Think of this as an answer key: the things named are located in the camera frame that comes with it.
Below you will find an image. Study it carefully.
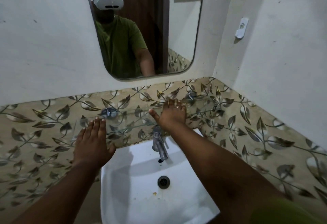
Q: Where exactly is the person's left hand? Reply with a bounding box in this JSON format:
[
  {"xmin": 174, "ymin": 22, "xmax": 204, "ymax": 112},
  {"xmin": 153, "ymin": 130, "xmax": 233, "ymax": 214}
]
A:
[{"xmin": 74, "ymin": 118, "xmax": 117, "ymax": 168}]

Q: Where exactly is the person's right hand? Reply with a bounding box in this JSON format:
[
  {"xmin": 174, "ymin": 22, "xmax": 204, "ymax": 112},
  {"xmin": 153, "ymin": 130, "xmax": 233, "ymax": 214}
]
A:
[{"xmin": 149, "ymin": 99, "xmax": 188, "ymax": 130}]

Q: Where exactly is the person's right forearm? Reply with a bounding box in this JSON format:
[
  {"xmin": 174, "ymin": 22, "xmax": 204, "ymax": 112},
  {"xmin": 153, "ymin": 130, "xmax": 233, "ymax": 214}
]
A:
[{"xmin": 160, "ymin": 124, "xmax": 290, "ymax": 224}]

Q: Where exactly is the person's left forearm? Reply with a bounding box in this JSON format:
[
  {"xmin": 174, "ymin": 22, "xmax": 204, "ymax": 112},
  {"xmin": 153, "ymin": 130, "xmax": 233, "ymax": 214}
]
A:
[{"xmin": 11, "ymin": 160, "xmax": 103, "ymax": 224}]

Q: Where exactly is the clear glass shelf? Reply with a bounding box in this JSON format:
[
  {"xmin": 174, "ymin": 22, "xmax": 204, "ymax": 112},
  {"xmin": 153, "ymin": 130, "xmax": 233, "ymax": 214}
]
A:
[{"xmin": 69, "ymin": 95, "xmax": 218, "ymax": 143}]

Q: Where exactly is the chrome sink faucet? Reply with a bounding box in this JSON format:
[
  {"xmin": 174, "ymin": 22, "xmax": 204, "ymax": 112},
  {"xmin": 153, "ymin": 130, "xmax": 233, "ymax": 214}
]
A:
[{"xmin": 152, "ymin": 126, "xmax": 170, "ymax": 163}]

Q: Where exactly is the white ceramic sink basin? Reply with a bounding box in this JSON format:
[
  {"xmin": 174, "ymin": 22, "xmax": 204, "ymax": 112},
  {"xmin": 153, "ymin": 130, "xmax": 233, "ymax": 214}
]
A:
[{"xmin": 100, "ymin": 129, "xmax": 221, "ymax": 224}]

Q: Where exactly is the metal sink drain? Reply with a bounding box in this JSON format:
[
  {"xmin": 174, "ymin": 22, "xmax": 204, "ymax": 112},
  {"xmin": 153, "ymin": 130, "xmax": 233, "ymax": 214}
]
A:
[{"xmin": 157, "ymin": 175, "xmax": 171, "ymax": 190}]

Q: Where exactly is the green shirt sleeve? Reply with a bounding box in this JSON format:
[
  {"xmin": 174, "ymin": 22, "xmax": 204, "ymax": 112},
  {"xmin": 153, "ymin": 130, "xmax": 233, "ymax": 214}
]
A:
[{"xmin": 249, "ymin": 196, "xmax": 327, "ymax": 224}]

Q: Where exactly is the rounded wall mirror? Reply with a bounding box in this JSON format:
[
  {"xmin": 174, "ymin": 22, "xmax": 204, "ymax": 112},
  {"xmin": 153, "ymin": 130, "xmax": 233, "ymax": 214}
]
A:
[{"xmin": 82, "ymin": 0, "xmax": 207, "ymax": 81}]

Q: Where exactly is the white plastic wall holder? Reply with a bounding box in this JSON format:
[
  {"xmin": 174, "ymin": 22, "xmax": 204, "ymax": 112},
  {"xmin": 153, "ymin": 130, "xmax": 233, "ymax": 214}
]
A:
[{"xmin": 235, "ymin": 17, "xmax": 249, "ymax": 39}]

